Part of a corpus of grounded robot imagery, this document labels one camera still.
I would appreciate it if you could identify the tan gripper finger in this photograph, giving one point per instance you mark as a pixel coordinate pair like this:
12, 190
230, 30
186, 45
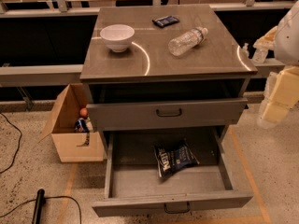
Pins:
267, 41
281, 94

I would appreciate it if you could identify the blue chip bag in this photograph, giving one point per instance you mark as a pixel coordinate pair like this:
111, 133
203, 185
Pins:
171, 161

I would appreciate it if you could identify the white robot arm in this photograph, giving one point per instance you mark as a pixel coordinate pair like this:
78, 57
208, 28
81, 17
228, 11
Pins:
286, 49

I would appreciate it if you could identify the upper grey drawer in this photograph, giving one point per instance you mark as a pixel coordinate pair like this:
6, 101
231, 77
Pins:
163, 115

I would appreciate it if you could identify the grey drawer cabinet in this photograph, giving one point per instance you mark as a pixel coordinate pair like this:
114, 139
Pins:
217, 68

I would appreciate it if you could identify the open middle drawer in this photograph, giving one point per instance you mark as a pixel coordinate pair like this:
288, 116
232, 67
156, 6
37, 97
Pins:
134, 187

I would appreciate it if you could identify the clear sanitizer pump bottle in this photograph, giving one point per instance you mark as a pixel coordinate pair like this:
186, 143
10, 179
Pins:
260, 55

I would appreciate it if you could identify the small clear pump bottle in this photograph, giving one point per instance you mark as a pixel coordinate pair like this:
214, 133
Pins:
245, 48

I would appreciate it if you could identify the clear plastic water bottle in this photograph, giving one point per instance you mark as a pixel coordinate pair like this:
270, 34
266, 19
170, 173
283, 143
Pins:
187, 41

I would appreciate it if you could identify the small dark blue packet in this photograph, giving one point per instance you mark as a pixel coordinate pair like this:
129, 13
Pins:
165, 21

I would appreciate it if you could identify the white ceramic bowl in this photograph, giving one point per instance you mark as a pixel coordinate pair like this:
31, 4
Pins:
117, 37

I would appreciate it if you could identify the orange ball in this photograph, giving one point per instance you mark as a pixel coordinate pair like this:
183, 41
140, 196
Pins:
83, 113

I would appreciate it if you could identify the cardboard box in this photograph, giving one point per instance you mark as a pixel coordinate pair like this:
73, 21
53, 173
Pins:
72, 146

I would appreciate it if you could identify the black cylinder on floor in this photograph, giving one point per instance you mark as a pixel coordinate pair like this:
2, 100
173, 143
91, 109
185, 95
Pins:
39, 202

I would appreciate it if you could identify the grey metal rail shelf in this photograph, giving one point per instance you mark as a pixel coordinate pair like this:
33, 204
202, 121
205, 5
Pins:
44, 75

